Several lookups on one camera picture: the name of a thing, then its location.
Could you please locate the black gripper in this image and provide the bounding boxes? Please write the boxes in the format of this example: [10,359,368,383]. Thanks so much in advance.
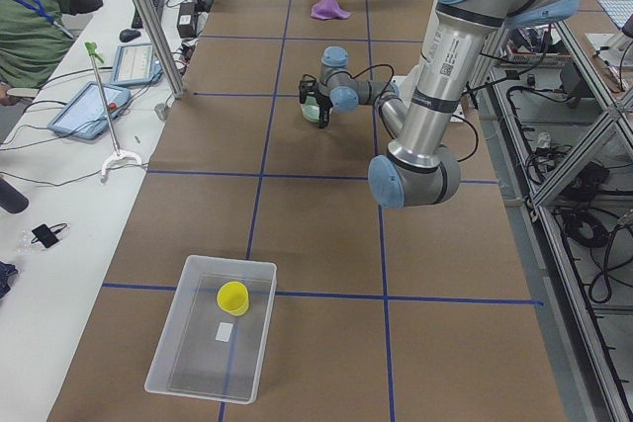
[314,91,333,128]

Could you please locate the mint green bowl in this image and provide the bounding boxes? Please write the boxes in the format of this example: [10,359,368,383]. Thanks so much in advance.
[300,96,319,124]

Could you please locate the purple microfiber cloth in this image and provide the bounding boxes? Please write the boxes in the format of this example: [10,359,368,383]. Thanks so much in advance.
[311,0,351,21]

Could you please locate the yellow plastic cup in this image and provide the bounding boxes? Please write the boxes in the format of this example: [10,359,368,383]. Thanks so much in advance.
[216,281,249,317]

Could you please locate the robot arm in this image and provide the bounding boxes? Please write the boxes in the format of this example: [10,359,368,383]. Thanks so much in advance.
[299,0,581,209]

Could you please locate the black power adapter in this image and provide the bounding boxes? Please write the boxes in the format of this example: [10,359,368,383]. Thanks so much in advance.
[176,2,198,39]

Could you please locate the blue teach pendant far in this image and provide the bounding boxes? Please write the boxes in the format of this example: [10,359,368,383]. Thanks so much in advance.
[110,42,162,87]

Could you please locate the blue teach pendant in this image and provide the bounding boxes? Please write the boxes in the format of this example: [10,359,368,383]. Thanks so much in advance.
[110,42,162,87]
[46,81,132,140]

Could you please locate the black keyboard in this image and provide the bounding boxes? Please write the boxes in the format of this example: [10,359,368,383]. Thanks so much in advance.
[131,0,168,30]

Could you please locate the black computer mouse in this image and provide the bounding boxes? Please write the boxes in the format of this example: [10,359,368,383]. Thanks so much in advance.
[119,29,141,42]

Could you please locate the blue teach pendant near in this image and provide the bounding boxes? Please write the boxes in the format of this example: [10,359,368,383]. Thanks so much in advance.
[46,81,132,140]

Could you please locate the white label in bin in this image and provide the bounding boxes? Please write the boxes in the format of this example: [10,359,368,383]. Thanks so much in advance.
[216,322,233,343]

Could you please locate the reacher grabber stick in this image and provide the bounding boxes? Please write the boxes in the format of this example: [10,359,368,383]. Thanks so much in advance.
[84,42,142,184]

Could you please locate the clear plastic bin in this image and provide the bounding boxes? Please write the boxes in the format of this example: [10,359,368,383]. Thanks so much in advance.
[144,255,277,404]

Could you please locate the small black device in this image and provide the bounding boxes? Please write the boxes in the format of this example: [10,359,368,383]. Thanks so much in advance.
[31,222,68,248]

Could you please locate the seated person green shirt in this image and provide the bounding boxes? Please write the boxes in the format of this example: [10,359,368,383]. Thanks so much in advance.
[1,0,103,106]

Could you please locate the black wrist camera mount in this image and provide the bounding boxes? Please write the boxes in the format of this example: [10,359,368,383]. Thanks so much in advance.
[299,74,318,105]

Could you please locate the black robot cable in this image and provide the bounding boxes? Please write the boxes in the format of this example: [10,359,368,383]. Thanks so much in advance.
[345,63,520,164]

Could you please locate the aluminium frame post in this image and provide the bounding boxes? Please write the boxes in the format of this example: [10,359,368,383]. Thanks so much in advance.
[133,0,184,99]

